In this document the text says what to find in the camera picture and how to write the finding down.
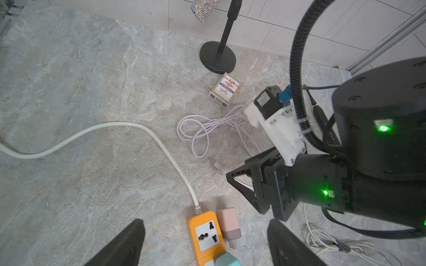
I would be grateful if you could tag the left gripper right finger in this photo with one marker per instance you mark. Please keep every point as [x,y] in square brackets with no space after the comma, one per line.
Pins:
[286,249]

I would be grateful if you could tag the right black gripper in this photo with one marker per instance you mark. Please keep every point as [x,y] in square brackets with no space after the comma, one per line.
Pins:
[320,180]

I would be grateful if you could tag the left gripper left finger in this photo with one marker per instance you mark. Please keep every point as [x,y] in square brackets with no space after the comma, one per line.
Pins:
[124,249]

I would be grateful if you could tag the pink charger adapter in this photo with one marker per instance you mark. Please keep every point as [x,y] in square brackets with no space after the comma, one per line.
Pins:
[229,225]

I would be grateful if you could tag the teal charger adapter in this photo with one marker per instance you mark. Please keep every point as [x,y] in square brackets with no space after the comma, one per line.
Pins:
[226,259]

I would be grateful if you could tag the orange power strip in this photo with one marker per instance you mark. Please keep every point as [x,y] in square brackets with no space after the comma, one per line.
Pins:
[206,238]

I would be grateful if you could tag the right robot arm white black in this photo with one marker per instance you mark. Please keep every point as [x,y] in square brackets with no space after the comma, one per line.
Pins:
[372,153]

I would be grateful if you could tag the black electric toothbrush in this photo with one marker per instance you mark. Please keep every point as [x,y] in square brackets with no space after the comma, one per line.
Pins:
[322,119]

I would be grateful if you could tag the small pink patterned box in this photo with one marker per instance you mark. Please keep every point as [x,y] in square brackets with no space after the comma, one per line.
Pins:
[225,90]

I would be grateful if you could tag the black microphone stand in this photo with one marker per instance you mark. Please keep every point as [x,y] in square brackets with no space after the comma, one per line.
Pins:
[217,57]

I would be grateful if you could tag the glitter microphone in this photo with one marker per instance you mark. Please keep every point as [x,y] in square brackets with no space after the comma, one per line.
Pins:
[203,8]

